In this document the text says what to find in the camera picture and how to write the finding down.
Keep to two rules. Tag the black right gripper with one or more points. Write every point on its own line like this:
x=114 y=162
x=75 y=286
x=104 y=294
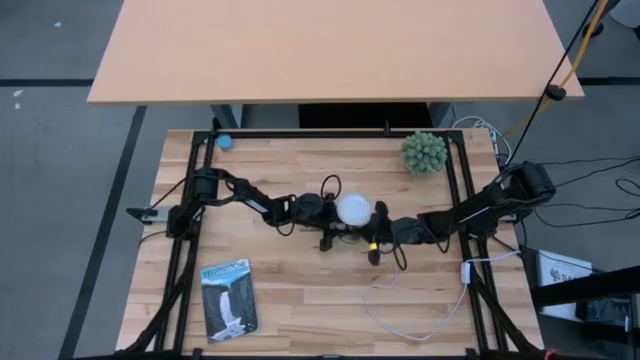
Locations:
x=407 y=231

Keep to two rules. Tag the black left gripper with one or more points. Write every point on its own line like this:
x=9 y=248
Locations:
x=315 y=212

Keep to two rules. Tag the white lightbulb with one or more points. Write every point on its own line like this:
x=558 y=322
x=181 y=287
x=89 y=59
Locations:
x=354 y=210

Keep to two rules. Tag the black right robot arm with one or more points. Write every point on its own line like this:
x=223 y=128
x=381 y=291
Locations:
x=480 y=210

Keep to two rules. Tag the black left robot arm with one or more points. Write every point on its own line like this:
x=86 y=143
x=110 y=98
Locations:
x=250 y=197

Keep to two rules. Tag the green potted succulent plant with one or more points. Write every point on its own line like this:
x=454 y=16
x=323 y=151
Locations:
x=424 y=152

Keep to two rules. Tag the Yellowstone waterfall booklet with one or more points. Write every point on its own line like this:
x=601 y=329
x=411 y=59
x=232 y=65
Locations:
x=229 y=300

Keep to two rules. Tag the small blue round cap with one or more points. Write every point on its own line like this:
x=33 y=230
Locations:
x=225 y=142

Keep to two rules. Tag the large beige desk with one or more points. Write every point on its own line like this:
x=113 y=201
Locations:
x=330 y=50

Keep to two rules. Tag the white printed box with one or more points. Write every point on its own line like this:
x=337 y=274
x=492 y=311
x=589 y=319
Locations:
x=562 y=272

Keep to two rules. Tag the grey metal side bracket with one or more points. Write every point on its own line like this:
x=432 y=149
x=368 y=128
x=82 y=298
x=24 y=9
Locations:
x=150 y=214

